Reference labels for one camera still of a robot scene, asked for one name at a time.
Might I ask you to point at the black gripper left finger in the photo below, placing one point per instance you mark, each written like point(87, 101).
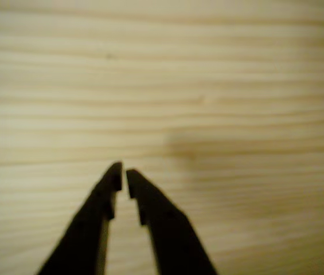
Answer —
point(87, 229)

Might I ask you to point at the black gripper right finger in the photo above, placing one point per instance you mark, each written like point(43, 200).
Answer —
point(173, 235)

